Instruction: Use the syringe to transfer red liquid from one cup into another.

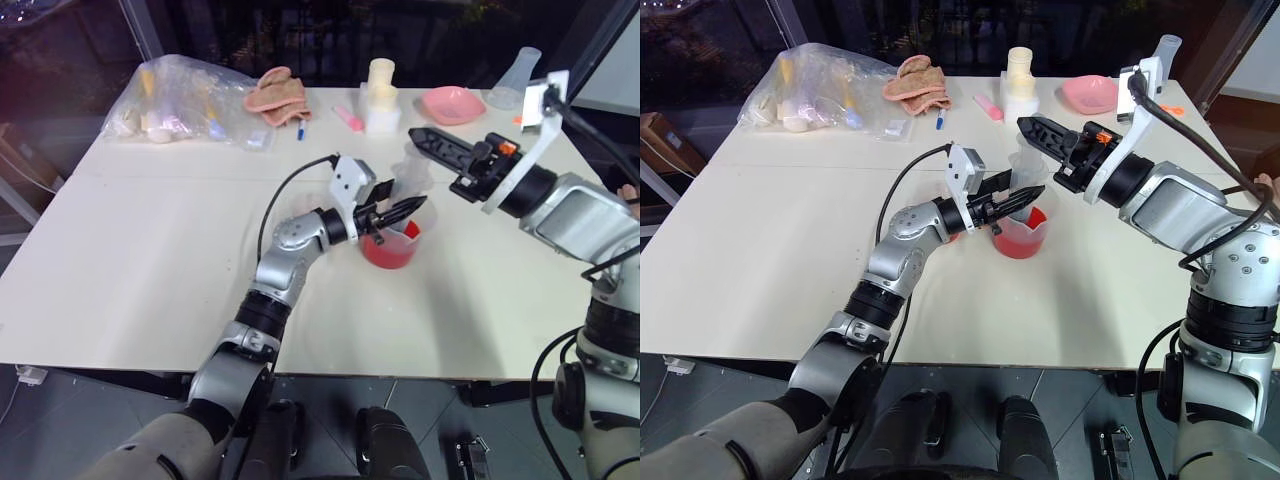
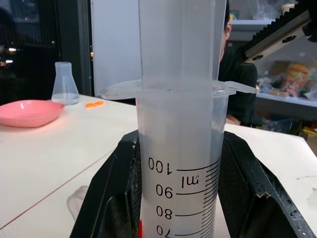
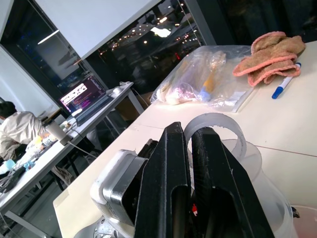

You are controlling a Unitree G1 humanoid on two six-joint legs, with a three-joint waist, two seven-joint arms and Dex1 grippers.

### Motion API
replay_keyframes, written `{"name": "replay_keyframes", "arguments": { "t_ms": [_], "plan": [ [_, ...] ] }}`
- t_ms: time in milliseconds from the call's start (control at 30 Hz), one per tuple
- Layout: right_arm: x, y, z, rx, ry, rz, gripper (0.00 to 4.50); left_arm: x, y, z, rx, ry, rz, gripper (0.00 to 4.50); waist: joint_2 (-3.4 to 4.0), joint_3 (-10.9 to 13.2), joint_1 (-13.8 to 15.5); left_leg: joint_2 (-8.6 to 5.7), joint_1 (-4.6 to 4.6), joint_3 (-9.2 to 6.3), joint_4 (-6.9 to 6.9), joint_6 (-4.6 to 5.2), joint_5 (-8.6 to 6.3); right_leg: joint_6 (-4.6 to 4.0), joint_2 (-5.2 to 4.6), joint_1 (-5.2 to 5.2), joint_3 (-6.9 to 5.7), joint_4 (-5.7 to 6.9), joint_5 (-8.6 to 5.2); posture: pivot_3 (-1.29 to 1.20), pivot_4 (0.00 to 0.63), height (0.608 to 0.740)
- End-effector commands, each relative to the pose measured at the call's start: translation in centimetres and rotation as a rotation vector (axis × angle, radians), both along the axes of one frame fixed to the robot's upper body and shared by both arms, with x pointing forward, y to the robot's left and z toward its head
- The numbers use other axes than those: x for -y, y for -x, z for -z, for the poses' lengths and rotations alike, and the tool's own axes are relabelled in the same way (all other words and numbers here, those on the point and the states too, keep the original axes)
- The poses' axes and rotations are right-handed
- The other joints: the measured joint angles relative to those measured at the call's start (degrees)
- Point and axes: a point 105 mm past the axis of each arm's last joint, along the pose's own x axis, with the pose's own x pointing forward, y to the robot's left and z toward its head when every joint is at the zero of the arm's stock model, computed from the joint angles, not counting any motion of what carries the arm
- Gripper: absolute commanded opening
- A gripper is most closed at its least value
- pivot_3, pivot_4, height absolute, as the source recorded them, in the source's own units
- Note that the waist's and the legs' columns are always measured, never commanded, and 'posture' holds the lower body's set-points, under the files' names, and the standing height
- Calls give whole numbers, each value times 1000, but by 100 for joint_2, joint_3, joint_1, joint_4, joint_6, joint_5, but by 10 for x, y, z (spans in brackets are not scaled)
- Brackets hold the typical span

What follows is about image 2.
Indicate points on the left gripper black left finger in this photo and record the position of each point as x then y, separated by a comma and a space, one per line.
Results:
109, 188

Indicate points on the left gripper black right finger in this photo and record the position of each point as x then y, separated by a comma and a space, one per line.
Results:
250, 198

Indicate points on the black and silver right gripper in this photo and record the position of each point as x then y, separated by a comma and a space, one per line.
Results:
277, 37

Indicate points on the large translucent plastic syringe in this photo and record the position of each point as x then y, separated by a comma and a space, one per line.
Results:
180, 119

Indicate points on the colourful snack bag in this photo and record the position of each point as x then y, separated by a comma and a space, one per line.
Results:
295, 79

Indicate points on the small wooden block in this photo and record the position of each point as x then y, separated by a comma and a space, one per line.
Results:
278, 93

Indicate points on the person in black shirt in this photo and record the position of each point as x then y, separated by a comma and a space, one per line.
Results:
239, 81

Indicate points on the white storage shelf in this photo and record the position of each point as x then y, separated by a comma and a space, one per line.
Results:
284, 99

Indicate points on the small orange plastic piece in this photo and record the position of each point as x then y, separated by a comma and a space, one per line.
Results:
94, 104

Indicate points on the pink plastic dish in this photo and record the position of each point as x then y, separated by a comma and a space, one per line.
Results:
29, 112

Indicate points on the clear plastic conical flask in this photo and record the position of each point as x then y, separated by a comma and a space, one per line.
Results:
65, 86

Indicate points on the white upright panel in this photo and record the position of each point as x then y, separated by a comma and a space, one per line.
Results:
114, 47

